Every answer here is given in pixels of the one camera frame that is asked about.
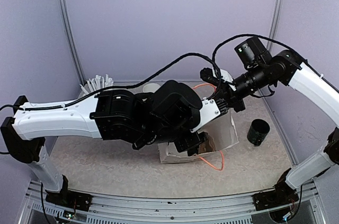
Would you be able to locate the dark green mug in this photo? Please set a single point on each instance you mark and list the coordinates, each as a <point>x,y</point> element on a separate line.
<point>258,131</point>

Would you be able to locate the aluminium corner post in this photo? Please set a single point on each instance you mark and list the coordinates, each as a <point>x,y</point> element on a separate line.
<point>275,18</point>
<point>71,41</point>

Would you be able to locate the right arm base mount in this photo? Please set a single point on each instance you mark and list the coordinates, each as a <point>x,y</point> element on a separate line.
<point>282,194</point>

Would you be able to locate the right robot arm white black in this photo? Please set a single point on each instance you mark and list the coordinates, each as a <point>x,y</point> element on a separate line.
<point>290,69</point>

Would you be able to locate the left aluminium corner post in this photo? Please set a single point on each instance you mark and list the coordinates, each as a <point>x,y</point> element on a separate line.
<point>71,41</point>

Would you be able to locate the cup holding white straws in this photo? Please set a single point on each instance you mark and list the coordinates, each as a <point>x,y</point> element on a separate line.
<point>96,83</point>

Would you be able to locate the right aluminium corner post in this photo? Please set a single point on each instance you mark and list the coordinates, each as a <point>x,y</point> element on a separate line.
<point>275,18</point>

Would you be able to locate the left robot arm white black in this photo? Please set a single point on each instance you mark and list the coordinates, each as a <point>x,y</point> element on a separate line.
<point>172,112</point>

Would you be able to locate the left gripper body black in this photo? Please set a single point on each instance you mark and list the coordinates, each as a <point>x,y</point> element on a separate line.
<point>189,145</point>

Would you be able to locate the white paper takeout bag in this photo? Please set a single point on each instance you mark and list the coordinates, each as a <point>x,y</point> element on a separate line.
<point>220,133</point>

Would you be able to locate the aluminium front rail frame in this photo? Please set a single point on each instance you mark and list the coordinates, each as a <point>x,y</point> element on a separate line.
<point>238,208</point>

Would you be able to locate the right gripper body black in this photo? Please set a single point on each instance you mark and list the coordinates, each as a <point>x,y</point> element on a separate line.
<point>259,80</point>

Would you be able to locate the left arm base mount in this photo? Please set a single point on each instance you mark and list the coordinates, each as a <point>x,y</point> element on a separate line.
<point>70,199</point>

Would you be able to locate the brown pulp cup carrier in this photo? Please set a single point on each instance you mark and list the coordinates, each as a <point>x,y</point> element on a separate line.
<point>208,146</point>

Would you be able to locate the stack of white paper cups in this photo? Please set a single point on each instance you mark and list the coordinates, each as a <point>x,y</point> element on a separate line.
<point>150,88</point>

